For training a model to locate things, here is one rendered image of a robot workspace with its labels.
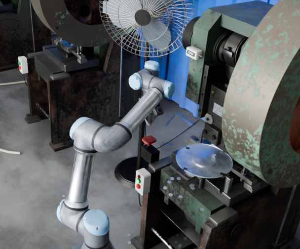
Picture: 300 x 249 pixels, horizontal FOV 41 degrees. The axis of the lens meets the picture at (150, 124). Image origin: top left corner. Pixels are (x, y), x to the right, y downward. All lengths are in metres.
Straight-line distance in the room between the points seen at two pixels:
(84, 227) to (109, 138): 0.44
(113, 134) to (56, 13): 1.31
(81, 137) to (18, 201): 1.36
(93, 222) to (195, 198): 0.54
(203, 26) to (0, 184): 1.97
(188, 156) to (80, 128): 0.63
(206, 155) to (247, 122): 0.75
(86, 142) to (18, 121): 2.20
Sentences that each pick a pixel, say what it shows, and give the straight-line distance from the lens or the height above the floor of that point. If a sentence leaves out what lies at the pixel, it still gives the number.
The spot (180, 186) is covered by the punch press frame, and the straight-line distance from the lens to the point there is 2.13.
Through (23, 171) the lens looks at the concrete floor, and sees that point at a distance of 3.28.
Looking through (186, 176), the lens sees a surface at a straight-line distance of 1.97.
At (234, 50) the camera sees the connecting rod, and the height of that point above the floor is 1.38.
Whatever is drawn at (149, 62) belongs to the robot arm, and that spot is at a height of 1.21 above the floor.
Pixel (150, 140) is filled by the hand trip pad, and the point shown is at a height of 0.76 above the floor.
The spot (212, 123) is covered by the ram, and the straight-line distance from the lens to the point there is 2.02.
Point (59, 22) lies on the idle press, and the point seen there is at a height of 1.13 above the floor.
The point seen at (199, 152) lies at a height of 0.78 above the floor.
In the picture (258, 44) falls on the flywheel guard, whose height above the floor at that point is 1.55.
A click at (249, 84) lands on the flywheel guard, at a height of 1.43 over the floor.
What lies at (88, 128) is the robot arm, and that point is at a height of 1.07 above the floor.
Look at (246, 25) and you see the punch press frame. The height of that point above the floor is 1.49.
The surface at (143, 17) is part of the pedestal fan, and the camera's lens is 2.43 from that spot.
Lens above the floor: 2.00
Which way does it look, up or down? 32 degrees down
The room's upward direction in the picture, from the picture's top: 4 degrees clockwise
